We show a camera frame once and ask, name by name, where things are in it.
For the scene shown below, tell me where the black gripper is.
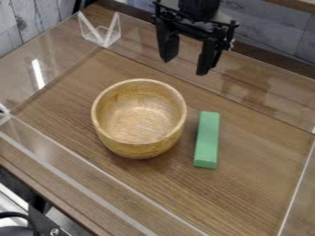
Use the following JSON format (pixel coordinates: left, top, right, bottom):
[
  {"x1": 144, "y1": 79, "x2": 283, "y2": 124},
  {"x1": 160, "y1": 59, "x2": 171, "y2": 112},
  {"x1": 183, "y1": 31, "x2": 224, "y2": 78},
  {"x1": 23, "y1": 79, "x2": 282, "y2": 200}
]
[{"x1": 152, "y1": 0, "x2": 239, "y2": 76}]

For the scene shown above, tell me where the green rectangular block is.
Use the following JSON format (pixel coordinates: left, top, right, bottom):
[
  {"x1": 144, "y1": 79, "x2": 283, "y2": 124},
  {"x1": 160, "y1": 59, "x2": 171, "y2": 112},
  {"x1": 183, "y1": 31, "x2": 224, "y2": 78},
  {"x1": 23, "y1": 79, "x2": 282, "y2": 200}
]
[{"x1": 194, "y1": 112, "x2": 220, "y2": 169}]

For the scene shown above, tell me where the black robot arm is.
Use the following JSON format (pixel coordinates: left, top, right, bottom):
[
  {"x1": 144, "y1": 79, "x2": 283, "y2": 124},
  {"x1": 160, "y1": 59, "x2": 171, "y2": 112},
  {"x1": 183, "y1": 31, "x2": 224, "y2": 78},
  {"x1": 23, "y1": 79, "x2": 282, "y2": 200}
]
[{"x1": 152, "y1": 0, "x2": 239, "y2": 76}]

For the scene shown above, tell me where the wooden bowl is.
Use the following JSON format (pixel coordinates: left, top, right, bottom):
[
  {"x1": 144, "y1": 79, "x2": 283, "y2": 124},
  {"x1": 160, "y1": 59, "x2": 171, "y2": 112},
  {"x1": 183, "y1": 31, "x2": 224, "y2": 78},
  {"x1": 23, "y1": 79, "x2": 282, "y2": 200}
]
[{"x1": 91, "y1": 78, "x2": 187, "y2": 159}]

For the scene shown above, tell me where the clear acrylic corner bracket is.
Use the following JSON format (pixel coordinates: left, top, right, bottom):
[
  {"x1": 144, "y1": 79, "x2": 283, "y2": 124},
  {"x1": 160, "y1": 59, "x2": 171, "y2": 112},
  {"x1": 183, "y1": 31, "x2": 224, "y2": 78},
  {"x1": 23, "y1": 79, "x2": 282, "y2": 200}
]
[{"x1": 78, "y1": 11, "x2": 120, "y2": 48}]

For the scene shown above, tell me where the clear acrylic tray wall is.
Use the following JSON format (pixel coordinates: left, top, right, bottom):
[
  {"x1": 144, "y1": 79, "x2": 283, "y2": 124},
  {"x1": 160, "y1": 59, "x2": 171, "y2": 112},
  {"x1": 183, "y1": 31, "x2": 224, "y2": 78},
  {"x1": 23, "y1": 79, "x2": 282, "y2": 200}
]
[{"x1": 0, "y1": 104, "x2": 210, "y2": 236}]

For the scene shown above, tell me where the black table clamp mount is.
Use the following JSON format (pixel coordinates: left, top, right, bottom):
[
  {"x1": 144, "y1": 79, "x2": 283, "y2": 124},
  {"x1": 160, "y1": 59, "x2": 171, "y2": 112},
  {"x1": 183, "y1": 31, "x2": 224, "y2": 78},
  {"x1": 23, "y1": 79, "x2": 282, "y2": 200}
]
[{"x1": 0, "y1": 192, "x2": 72, "y2": 236}]

